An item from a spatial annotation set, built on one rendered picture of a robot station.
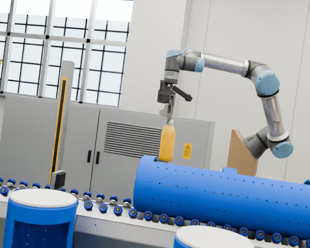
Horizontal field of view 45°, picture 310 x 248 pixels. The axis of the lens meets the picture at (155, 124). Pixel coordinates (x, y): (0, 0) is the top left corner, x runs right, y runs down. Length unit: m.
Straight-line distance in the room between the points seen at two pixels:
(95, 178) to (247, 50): 2.39
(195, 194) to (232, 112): 2.99
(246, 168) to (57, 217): 1.18
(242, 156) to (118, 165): 1.64
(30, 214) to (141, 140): 2.11
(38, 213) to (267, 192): 0.99
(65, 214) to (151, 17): 3.44
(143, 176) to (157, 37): 3.03
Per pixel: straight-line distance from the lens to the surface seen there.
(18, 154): 4.13
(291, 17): 4.86
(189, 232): 1.44
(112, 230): 1.87
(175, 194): 1.77
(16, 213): 1.62
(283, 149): 2.19
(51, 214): 1.58
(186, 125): 3.45
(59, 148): 2.36
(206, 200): 1.76
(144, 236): 1.85
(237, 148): 2.29
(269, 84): 1.98
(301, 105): 4.71
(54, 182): 2.01
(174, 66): 1.86
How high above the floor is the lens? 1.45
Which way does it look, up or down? 2 degrees down
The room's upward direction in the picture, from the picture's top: 8 degrees clockwise
